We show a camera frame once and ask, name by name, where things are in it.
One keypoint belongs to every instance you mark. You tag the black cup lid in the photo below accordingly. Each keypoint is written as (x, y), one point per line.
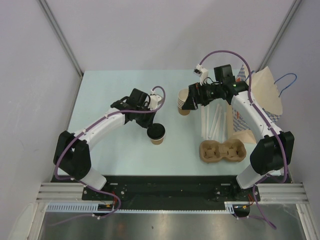
(156, 131)

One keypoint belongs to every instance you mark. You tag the stack of brown paper cups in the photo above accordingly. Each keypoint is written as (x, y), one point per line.
(182, 97)

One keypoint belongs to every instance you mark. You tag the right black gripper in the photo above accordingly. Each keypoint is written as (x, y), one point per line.
(196, 95)

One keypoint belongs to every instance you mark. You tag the white cable duct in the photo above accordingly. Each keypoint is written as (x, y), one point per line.
(97, 208)

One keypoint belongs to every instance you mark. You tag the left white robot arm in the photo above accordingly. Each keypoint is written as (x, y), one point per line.
(73, 150)

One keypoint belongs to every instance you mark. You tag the blue checkered paper bag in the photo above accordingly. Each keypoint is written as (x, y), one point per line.
(265, 91)

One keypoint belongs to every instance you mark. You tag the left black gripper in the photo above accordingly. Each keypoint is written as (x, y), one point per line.
(149, 122)

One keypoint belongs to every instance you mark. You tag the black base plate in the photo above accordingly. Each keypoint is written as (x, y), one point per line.
(221, 188)

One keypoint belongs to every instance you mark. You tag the brown cardboard cup carrier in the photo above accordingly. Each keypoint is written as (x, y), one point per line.
(232, 150)

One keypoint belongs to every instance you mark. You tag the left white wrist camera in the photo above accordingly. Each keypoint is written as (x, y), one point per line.
(153, 100)

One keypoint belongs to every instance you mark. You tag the single brown paper cup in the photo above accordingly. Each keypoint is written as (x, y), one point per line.
(157, 141)

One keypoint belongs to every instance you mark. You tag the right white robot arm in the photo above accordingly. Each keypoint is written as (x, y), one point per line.
(274, 147)

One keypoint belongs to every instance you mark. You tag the white wrapped straw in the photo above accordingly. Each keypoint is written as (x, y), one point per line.
(220, 126)
(207, 122)
(214, 122)
(202, 109)

